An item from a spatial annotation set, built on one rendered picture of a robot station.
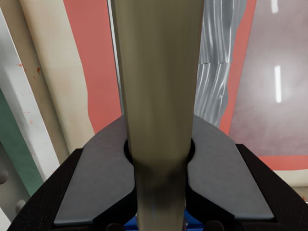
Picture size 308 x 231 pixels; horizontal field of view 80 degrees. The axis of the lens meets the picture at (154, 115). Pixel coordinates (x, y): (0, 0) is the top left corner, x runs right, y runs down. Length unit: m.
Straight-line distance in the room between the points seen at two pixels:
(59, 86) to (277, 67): 0.30
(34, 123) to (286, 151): 0.41
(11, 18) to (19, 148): 1.67
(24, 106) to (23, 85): 0.03
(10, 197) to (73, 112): 0.16
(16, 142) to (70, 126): 1.55
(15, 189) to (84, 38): 0.25
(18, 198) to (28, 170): 1.66
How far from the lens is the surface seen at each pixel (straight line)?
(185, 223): 0.39
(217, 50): 0.26
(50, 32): 0.28
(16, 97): 0.29
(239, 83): 0.29
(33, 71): 0.28
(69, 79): 0.29
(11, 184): 0.37
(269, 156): 0.40
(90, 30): 0.26
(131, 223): 0.41
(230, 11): 0.26
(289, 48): 0.31
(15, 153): 1.96
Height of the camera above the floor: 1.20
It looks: 60 degrees down
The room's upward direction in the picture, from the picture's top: 178 degrees clockwise
